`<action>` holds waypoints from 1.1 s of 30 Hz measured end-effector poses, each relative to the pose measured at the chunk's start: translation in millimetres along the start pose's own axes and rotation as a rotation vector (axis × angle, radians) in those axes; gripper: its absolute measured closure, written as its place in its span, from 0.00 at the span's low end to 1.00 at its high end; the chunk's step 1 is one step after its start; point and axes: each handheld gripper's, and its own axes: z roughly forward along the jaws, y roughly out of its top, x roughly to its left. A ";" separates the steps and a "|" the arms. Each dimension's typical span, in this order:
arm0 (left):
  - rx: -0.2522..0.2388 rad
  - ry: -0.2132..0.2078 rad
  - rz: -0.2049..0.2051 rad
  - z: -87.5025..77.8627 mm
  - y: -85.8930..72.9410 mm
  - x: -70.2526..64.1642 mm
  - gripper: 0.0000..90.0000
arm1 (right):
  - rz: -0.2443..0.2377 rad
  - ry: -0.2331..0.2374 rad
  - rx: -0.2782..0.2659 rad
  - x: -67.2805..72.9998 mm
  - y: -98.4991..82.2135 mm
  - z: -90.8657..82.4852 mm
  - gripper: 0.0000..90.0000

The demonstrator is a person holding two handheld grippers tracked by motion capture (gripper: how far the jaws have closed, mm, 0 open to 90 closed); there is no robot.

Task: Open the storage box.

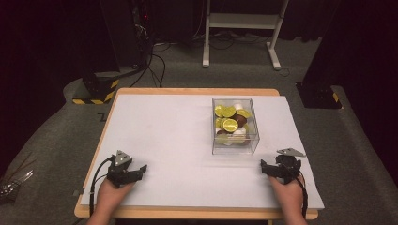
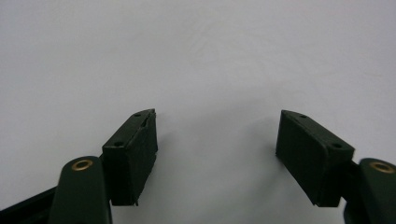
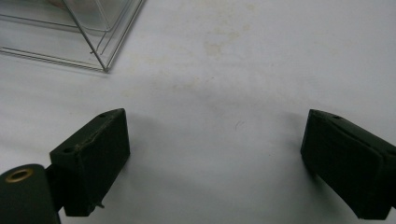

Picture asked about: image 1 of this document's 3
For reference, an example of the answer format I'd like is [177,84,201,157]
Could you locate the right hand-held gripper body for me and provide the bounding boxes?
[274,147,307,185]

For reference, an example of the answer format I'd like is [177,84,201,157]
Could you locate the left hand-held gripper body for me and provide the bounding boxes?
[106,149,141,188]

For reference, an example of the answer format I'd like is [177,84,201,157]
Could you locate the clear plastic box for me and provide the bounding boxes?
[211,97,261,156]

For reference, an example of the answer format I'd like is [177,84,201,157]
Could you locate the pile of coffee capsules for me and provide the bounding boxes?
[213,102,253,146]

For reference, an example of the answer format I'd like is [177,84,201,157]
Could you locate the person's left hand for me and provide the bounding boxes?
[96,179,136,218]

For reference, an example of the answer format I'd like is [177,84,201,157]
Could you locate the person's right hand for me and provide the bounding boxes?
[268,173,307,218]

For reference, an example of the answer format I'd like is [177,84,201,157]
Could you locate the white table mat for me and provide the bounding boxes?
[80,94,326,210]

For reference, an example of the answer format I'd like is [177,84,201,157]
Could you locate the wooden table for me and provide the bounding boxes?
[73,87,319,221]

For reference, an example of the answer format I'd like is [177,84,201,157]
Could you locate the black yellow striped stand base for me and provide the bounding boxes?
[71,70,121,106]

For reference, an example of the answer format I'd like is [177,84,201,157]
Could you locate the metal tripod legs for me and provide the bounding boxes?
[0,152,36,203]

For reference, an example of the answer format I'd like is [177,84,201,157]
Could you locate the black equipment rack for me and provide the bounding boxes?
[130,0,155,69]

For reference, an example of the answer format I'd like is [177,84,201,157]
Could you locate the white metal stand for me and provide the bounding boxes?
[202,0,290,71]

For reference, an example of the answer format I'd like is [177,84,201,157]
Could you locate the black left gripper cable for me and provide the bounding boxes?
[88,156,115,218]

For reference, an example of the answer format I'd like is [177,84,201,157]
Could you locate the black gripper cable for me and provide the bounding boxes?
[88,156,115,218]
[295,171,310,219]

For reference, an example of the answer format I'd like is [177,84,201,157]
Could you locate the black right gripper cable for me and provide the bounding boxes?
[295,171,310,219]

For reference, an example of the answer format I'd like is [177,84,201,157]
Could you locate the black floor cables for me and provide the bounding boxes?
[129,41,167,89]

